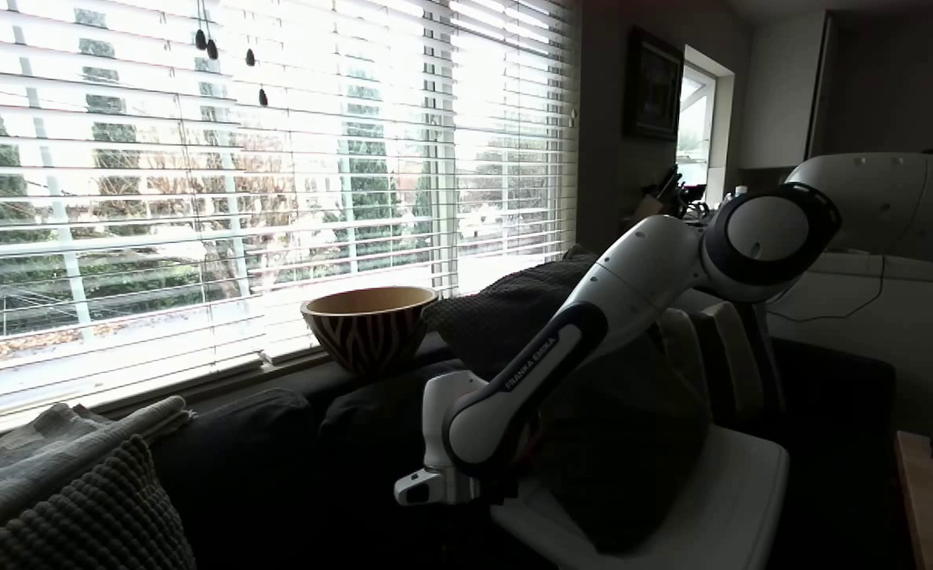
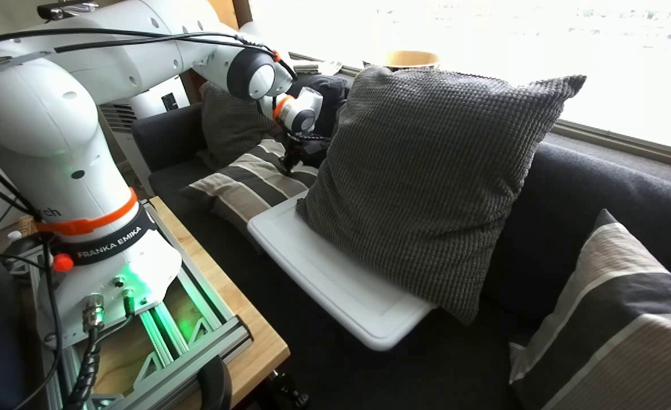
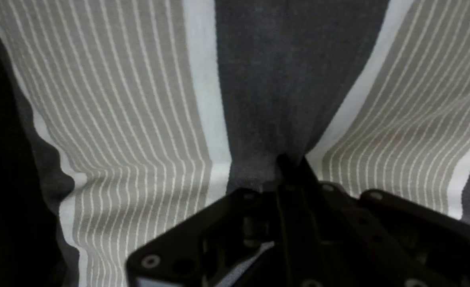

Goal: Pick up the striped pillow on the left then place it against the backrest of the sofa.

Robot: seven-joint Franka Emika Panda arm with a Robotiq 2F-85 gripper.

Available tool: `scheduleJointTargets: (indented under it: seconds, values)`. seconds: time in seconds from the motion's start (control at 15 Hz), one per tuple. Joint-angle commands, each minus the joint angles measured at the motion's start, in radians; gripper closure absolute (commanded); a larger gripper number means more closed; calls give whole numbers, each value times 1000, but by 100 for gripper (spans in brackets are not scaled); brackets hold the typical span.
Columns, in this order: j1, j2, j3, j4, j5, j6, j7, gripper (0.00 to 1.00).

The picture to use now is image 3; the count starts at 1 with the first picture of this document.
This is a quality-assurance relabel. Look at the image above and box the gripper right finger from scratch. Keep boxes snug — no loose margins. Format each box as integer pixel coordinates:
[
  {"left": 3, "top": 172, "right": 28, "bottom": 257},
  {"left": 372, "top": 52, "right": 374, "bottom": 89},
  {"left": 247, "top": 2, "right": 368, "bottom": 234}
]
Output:
[{"left": 299, "top": 156, "right": 470, "bottom": 287}]

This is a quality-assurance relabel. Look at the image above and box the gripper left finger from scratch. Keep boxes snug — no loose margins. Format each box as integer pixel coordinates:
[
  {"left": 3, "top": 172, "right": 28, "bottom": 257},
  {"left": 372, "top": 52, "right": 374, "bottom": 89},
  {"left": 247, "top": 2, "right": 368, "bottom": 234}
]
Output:
[{"left": 125, "top": 153, "right": 319, "bottom": 287}]

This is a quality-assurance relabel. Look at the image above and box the grey and white striped pillow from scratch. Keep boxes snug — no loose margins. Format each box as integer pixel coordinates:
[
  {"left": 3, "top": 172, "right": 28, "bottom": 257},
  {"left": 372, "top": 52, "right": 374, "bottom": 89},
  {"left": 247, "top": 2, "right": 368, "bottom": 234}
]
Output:
[{"left": 0, "top": 0, "right": 470, "bottom": 287}]

